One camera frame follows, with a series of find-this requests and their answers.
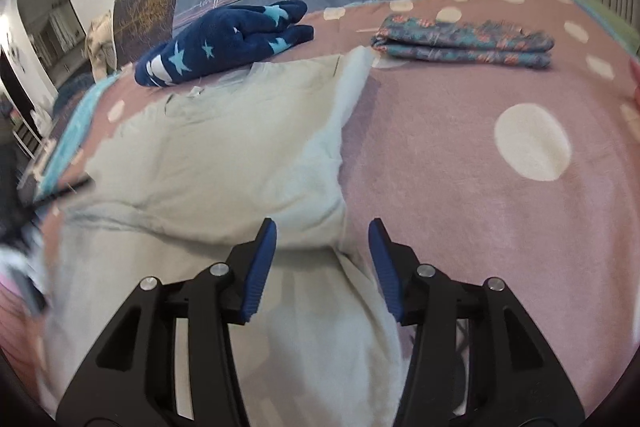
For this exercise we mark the folded floral garment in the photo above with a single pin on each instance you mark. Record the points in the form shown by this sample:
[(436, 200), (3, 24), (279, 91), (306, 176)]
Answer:
[(460, 44)]

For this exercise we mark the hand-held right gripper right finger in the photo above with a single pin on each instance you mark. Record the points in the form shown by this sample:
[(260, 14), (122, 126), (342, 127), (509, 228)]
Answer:
[(385, 277)]

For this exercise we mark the dark blue cloth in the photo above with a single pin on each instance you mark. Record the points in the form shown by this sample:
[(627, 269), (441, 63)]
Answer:
[(75, 89)]

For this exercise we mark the pink polka dot blanket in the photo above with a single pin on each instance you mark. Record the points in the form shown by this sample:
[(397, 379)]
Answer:
[(450, 232)]

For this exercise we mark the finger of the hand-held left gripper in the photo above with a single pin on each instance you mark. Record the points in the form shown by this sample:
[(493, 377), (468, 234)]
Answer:
[(65, 189)]

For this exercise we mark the dark tree print pillow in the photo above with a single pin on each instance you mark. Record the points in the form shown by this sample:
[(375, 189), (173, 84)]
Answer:
[(145, 12)]

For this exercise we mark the pale grey shirt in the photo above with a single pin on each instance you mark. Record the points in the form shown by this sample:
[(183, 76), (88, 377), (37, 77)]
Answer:
[(225, 147)]

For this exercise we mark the navy star print garment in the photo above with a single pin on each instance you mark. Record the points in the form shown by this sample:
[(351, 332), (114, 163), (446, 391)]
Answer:
[(220, 42)]

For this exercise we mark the beige crumpled cloth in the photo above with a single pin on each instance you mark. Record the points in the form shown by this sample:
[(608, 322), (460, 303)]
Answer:
[(100, 47)]

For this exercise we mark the teal blanket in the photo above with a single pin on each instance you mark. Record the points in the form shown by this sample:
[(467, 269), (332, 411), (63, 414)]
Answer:
[(75, 132)]

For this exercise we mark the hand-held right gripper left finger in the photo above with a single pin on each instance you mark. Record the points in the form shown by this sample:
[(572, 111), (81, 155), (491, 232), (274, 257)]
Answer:
[(257, 277)]

